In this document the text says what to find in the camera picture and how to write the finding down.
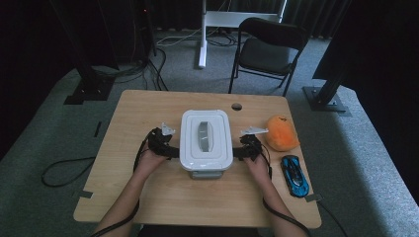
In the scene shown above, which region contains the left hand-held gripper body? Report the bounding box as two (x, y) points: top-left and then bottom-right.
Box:
(145, 121), (177, 158)

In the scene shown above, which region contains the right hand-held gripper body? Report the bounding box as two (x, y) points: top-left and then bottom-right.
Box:
(239, 125), (270, 163)

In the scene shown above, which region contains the orange plush toy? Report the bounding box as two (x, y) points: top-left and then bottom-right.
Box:
(264, 115), (301, 153)

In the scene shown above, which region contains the white lid with grey handle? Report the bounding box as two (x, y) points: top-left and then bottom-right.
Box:
(179, 109), (234, 173)

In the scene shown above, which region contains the clear brown storage container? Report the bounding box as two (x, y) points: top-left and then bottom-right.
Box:
(188, 165), (229, 181)

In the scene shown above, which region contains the blue toy car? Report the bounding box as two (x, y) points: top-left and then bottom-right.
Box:
(280, 154), (311, 198)

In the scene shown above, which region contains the person's right hand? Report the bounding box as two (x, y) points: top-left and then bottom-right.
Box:
(244, 153), (274, 186)

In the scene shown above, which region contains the person's left hand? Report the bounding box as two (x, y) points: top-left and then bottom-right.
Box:
(132, 148), (170, 182)

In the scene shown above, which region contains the black metal stand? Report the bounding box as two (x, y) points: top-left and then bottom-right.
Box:
(302, 0), (352, 114)
(48, 0), (117, 106)

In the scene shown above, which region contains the black folding chair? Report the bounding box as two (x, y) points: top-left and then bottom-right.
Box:
(227, 17), (310, 98)

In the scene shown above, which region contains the black equipment tower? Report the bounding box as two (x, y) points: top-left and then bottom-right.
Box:
(108, 0), (158, 68)

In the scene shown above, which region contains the black floor cable bundle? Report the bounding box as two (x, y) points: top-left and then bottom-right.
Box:
(92, 47), (170, 92)

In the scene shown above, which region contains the right hand-held gripper cable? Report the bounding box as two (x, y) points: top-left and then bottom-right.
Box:
(259, 143), (312, 237)

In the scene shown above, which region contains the white floor cable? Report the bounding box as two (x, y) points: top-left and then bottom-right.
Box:
(155, 27), (203, 46)

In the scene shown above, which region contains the thin black floor cable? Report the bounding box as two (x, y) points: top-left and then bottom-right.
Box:
(317, 200), (349, 237)

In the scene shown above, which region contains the black looped floor cable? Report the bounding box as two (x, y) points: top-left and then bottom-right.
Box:
(41, 156), (98, 189)

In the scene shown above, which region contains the white desk frame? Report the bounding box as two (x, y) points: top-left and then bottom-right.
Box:
(197, 0), (289, 70)

